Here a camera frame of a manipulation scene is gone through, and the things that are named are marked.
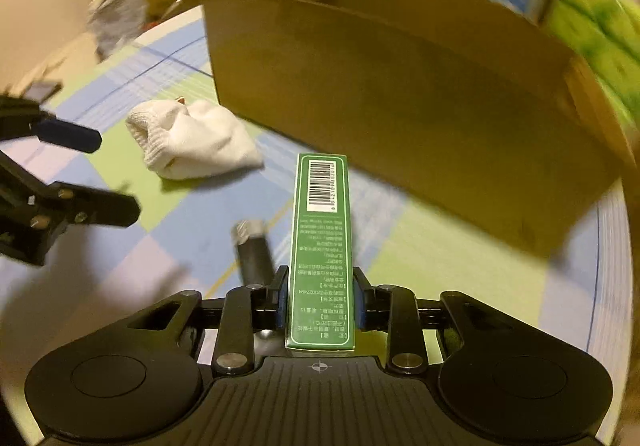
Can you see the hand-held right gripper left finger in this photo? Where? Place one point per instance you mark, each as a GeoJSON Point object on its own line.
{"type": "Point", "coordinates": [284, 298]}

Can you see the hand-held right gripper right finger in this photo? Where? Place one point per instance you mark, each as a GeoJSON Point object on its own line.
{"type": "Point", "coordinates": [360, 301]}

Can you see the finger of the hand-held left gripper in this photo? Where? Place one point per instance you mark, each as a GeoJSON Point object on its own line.
{"type": "Point", "coordinates": [75, 136]}
{"type": "Point", "coordinates": [95, 208]}

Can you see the green medicine box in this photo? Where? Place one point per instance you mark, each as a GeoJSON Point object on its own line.
{"type": "Point", "coordinates": [320, 251]}

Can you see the black snack packet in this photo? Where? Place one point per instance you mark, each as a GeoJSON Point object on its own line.
{"type": "Point", "coordinates": [255, 256]}

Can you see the white knitted sock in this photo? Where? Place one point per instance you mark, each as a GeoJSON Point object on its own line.
{"type": "Point", "coordinates": [200, 140]}

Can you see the green tissue multipack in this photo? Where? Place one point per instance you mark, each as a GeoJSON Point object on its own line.
{"type": "Point", "coordinates": [595, 25]}

